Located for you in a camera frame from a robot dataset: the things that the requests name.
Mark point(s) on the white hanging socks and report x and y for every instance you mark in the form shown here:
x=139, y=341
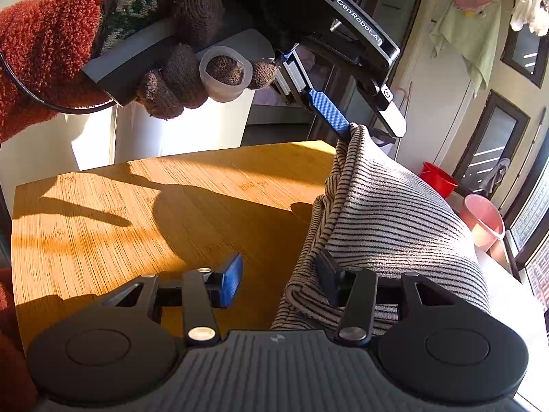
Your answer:
x=529, y=8

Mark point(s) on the pink plastic bucket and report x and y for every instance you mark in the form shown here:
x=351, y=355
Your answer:
x=480, y=227

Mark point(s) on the grey striped sweater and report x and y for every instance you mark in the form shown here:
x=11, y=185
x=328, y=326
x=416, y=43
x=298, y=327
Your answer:
x=386, y=223

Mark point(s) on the person's left forearm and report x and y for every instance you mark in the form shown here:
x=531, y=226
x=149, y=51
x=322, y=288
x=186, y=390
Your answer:
x=38, y=30

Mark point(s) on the red plastic bucket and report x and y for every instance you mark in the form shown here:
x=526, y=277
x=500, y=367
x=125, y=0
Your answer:
x=437, y=182

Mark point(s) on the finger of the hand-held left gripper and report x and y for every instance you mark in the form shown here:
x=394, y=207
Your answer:
x=392, y=118
x=330, y=111

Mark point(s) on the light green hanging towel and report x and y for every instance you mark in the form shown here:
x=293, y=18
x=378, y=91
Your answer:
x=476, y=38

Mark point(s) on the person's left hand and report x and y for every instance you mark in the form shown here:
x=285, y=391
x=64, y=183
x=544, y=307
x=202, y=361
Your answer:
x=188, y=4

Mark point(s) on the apartment buildings outside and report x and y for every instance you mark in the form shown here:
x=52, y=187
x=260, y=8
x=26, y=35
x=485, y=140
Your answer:
x=541, y=274

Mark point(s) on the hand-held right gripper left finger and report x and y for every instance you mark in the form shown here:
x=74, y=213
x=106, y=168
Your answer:
x=231, y=281

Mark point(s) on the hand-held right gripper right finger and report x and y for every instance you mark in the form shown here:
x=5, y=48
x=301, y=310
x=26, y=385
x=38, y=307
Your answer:
x=329, y=277

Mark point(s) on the dark framed glass door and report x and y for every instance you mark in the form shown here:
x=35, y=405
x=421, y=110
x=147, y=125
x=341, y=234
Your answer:
x=484, y=137

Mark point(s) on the black window frame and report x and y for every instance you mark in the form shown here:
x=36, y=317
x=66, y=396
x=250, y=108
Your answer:
x=529, y=167

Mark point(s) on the grey hanging cloth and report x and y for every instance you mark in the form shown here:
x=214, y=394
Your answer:
x=497, y=174

